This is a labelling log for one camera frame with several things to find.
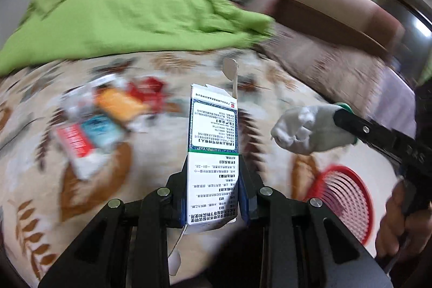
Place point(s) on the right hand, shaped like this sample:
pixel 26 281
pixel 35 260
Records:
pixel 394 224

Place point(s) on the red white snack wrapper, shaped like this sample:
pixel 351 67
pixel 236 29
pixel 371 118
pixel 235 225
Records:
pixel 85 158

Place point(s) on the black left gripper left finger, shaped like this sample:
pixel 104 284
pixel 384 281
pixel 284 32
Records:
pixel 177 183

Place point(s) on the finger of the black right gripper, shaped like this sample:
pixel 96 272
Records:
pixel 391 143

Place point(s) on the brown wooden headboard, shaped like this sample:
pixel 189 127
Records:
pixel 360 24

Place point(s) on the green quilt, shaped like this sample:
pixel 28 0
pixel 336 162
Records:
pixel 82 29

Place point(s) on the leaf-patterned beige blanket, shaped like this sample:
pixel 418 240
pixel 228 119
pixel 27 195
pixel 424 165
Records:
pixel 43 203

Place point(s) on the orange box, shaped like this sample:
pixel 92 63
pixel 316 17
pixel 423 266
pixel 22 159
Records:
pixel 119 105

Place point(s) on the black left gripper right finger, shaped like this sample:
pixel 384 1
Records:
pixel 249 185

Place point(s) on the white blue medicine box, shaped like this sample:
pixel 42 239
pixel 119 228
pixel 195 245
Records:
pixel 212 166

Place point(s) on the white paper ball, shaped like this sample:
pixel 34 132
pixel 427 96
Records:
pixel 309 129

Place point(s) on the striped brown pillow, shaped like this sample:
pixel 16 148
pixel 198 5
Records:
pixel 344 74

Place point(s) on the teal white packet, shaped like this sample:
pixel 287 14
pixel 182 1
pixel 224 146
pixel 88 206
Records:
pixel 102 132

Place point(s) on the red plastic basket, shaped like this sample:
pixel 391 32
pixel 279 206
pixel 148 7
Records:
pixel 345 194

